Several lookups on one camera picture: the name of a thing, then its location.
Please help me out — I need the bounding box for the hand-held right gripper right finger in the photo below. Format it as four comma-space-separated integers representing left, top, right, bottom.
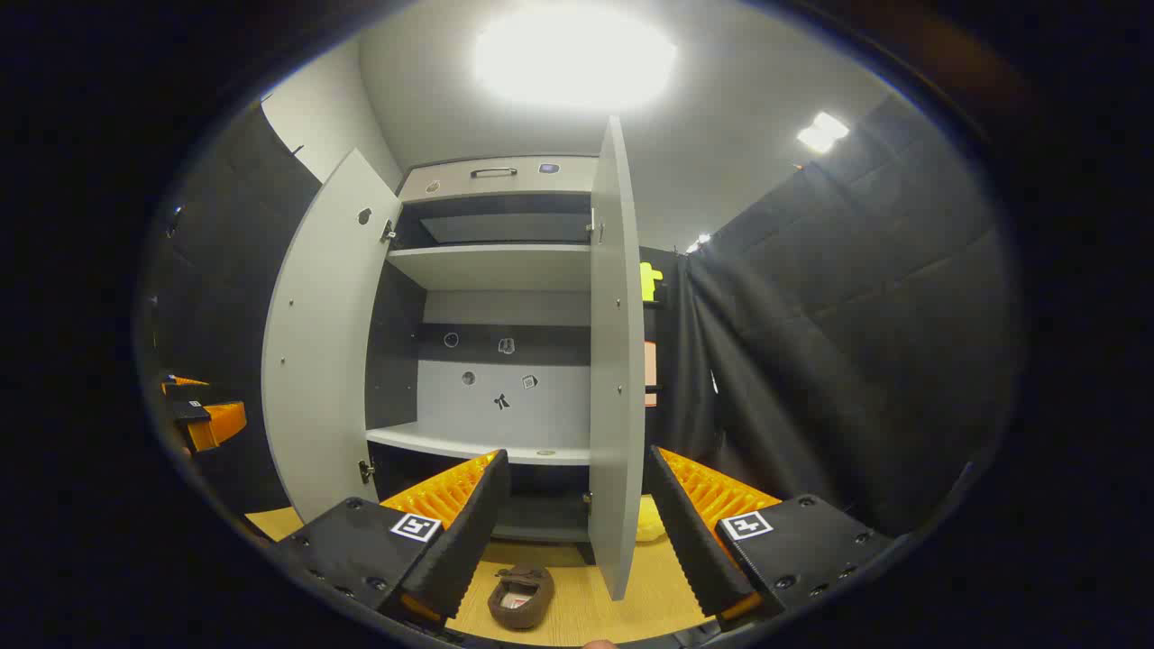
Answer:
649, 445, 893, 632

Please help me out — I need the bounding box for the large ceiling light panel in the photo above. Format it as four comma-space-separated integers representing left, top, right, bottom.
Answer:
473, 5, 677, 111

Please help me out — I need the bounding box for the small ceiling light panel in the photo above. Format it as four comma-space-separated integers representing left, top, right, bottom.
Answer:
797, 111, 850, 154

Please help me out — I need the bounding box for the brown fuzzy shoe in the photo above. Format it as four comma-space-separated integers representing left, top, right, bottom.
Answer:
487, 565, 556, 631

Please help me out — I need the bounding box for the grey shoe cabinet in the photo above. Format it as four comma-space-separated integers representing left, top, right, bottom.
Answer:
365, 155, 600, 544

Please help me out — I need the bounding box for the yellow plush toy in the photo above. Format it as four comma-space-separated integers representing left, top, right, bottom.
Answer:
637, 494, 668, 543

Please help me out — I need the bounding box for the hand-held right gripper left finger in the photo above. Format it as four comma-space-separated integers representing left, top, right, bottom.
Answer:
275, 449, 512, 625

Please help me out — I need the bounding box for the black backdrop cloth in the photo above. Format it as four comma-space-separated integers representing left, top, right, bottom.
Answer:
144, 95, 1021, 539

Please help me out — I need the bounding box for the grey shoe cabinet door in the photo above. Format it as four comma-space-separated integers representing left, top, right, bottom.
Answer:
261, 149, 403, 524
588, 115, 648, 601

